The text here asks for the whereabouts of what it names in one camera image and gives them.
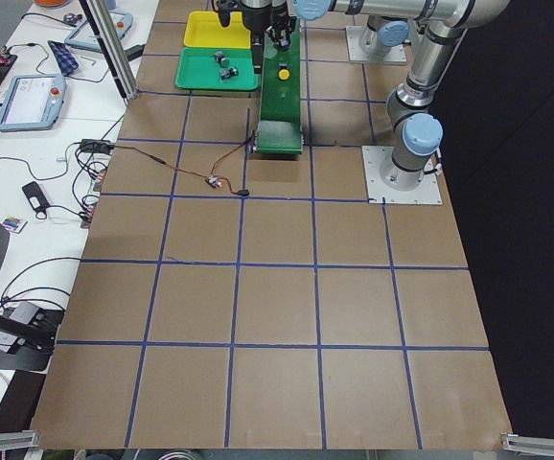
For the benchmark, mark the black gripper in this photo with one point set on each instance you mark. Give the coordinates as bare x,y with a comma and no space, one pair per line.
281,30
253,18

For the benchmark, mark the green push button switch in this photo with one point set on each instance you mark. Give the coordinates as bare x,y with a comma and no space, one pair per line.
221,59

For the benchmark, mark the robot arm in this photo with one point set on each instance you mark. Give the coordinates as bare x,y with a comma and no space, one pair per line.
391,30
370,70

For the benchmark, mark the yellow plastic tray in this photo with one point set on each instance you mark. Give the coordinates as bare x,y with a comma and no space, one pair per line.
204,30

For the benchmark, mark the green plastic tray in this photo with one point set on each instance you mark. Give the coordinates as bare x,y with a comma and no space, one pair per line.
198,70

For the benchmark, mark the green conveyor belt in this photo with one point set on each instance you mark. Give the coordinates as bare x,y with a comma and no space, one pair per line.
279,128

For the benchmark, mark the black power adapter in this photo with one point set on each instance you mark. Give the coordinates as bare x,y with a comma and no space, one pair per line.
134,52

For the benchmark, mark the small motor controller board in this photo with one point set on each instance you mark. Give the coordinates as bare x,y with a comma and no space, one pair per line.
215,182

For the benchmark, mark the plaid cloth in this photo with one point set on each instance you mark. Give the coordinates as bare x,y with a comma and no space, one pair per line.
67,63

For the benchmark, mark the near teach pendant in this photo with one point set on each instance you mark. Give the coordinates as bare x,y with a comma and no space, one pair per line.
32,102

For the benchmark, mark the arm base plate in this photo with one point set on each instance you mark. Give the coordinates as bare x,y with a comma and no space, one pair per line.
387,184
364,46

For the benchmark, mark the aluminium frame post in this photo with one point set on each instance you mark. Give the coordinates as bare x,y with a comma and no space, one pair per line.
102,25

